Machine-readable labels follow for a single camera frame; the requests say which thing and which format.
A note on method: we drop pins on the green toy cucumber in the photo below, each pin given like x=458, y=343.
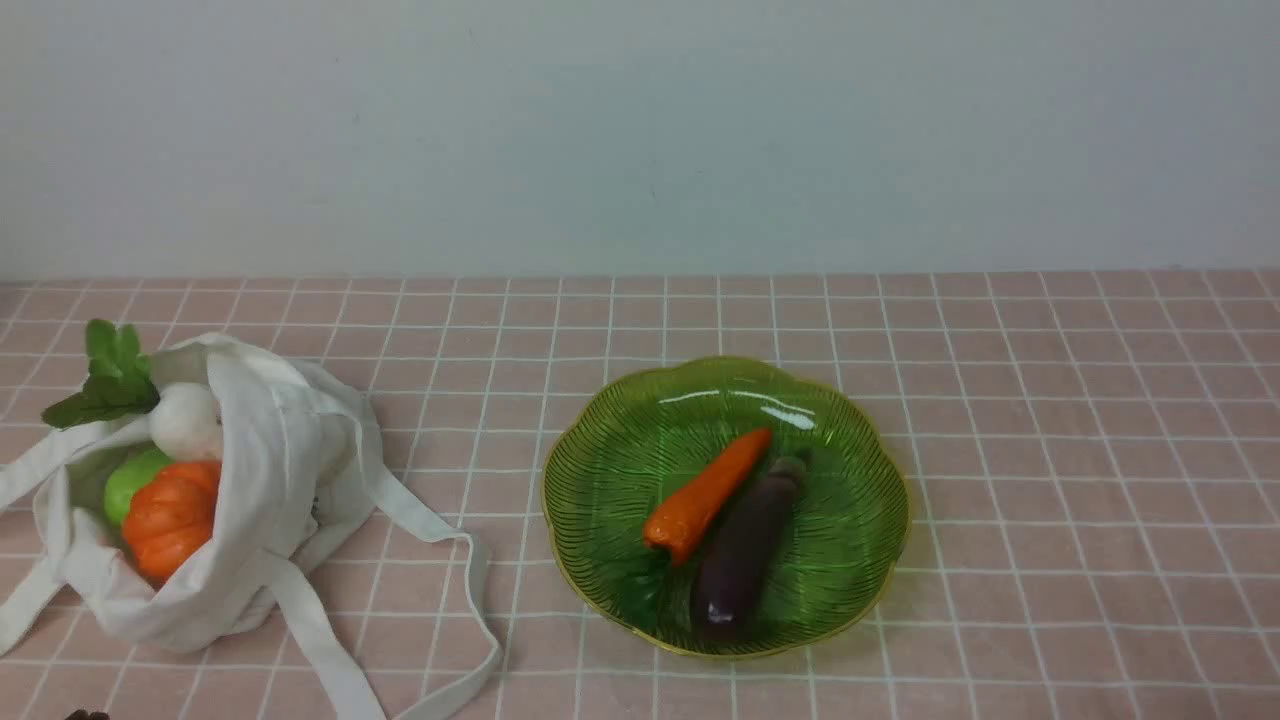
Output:
x=135, y=473

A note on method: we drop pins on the orange toy carrot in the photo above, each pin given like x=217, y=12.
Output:
x=681, y=522

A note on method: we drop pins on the white radish with leaves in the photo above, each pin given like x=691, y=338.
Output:
x=183, y=418

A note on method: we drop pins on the white cloth tote bag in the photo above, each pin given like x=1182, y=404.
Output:
x=303, y=468

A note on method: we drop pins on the orange toy pumpkin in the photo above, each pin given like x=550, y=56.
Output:
x=171, y=518

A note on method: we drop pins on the purple toy eggplant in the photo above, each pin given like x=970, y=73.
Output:
x=731, y=578

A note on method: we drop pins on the green glass plate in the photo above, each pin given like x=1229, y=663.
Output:
x=649, y=433

